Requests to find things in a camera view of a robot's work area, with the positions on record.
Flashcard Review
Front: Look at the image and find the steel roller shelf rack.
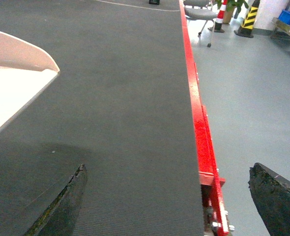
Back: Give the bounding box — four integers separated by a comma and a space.
270, 17, 290, 43

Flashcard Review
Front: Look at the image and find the potted green plant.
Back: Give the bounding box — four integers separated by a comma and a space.
223, 0, 249, 24

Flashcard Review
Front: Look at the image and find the black device on table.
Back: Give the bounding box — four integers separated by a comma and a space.
149, 0, 160, 5

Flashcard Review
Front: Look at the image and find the red white traffic cone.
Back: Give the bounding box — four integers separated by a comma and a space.
208, 0, 228, 33

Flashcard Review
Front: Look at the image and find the yellow black traffic cone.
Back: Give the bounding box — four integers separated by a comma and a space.
234, 0, 260, 38

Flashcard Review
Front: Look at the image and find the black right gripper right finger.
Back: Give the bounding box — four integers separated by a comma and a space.
248, 163, 290, 236

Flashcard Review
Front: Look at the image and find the red table frame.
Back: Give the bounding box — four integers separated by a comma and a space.
179, 0, 234, 236

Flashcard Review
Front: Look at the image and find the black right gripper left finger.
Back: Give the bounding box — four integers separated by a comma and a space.
0, 163, 88, 236

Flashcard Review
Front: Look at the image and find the beige plastic dustpan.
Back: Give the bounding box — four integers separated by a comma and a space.
0, 31, 60, 132

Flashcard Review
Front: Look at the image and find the grey office chair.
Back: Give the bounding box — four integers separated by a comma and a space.
183, 0, 218, 48

